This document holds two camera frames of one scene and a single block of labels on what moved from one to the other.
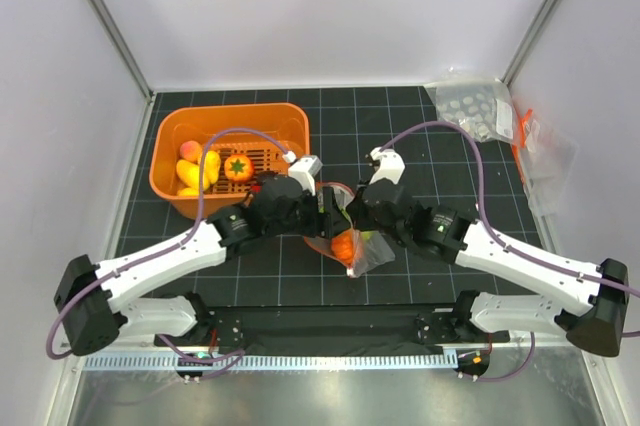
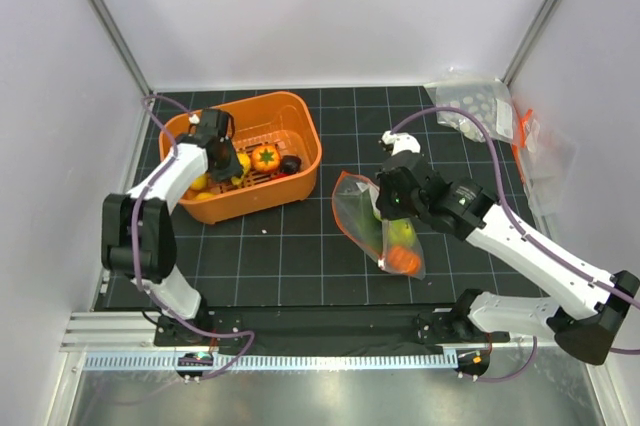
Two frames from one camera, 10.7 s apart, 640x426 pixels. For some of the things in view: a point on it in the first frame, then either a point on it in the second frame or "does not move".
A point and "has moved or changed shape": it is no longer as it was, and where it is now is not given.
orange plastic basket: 286,123 has moved or changed shape
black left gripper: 325,221 -> 234,169
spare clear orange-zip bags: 547,158 does not move
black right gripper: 358,213 -> 386,210
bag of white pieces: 484,107 does not move
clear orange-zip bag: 358,251 has moved or changed shape
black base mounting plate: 331,329 does not move
